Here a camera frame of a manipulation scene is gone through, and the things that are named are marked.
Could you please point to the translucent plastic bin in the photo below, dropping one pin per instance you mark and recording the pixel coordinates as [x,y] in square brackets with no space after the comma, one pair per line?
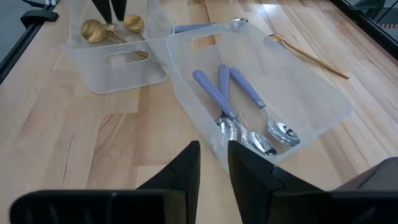
[304,102]
[93,77]

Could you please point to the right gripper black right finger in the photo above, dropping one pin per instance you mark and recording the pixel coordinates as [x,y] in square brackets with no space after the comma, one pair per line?
[258,193]

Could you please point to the dark grey stool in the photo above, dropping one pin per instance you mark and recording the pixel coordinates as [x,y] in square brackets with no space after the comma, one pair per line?
[370,3]

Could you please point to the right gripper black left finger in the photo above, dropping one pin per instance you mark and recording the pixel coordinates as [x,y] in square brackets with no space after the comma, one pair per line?
[183,196]

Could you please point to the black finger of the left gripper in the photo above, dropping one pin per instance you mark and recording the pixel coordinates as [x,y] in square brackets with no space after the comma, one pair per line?
[118,7]
[104,9]

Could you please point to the black table edge clamp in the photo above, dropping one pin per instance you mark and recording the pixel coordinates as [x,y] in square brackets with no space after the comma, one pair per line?
[37,17]

